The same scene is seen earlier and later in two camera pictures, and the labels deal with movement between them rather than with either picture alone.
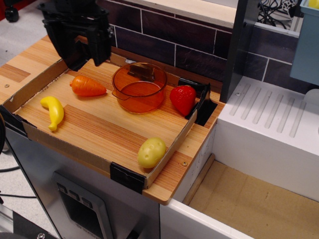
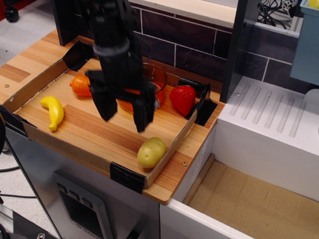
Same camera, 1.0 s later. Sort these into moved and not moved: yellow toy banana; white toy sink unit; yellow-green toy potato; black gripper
Moved: black gripper
Not moved: yellow toy banana; yellow-green toy potato; white toy sink unit
